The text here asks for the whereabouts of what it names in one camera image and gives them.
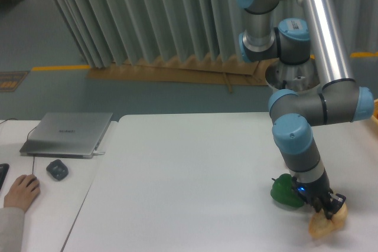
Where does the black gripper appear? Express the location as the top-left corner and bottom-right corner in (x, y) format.
(292, 172), (346, 220)

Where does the toasted bread slice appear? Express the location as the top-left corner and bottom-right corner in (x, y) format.
(308, 203), (348, 239)

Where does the grey sleeved forearm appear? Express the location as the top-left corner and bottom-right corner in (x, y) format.
(1, 207), (25, 251)

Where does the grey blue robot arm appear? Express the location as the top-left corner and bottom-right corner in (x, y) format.
(237, 0), (374, 220)

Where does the yellow wicker basket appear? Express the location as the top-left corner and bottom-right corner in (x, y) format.
(371, 99), (378, 125)

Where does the person's hand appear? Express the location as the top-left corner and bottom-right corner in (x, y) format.
(4, 174), (41, 213)

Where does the green bell pepper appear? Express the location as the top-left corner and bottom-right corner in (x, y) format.
(270, 174), (304, 208)

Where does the brown cardboard sheet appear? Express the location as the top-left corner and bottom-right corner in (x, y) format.
(87, 55), (273, 88)

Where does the black small controller device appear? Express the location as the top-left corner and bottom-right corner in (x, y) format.
(46, 159), (69, 181)

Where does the silver closed laptop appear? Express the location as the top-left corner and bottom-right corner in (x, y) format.
(19, 112), (113, 158)

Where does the pale green pleated curtain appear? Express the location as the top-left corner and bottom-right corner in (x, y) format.
(37, 0), (378, 67)

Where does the black keyboard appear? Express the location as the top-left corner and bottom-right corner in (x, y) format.
(0, 163), (9, 189)

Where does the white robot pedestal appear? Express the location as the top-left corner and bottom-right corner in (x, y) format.
(264, 58), (322, 112)

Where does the black mouse cable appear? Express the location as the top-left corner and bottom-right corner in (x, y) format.
(0, 117), (38, 176)

